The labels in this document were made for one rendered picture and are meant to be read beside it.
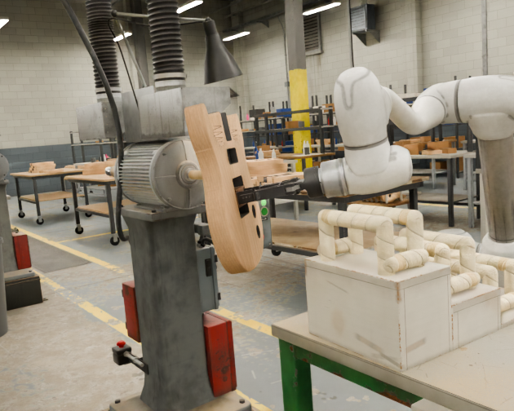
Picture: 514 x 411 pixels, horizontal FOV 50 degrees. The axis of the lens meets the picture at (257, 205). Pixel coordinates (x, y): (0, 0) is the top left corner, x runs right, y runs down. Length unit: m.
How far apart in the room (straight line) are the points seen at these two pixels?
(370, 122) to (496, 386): 0.58
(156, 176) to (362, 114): 0.90
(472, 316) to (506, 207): 0.75
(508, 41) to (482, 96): 11.98
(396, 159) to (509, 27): 12.49
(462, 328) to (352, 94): 0.54
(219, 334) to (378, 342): 1.28
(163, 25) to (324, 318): 1.07
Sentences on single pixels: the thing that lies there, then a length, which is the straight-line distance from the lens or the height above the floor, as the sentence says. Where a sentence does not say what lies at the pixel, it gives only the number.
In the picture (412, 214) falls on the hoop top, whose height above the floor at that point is 1.21.
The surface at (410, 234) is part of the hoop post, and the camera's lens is 1.09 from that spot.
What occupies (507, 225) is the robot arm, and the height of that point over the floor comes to 1.02.
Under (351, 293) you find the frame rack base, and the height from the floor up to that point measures 1.05.
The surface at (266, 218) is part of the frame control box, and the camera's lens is 2.15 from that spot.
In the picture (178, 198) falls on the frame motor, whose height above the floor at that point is 1.17.
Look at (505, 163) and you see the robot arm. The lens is 1.83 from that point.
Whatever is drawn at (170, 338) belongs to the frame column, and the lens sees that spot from 2.21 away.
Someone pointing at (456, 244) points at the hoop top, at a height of 1.12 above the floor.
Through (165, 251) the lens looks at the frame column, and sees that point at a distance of 2.12.
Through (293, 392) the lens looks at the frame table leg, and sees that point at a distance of 1.36.
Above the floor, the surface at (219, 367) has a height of 0.44.
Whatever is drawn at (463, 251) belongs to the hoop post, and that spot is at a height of 1.10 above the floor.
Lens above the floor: 1.39
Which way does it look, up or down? 8 degrees down
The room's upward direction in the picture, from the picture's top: 4 degrees counter-clockwise
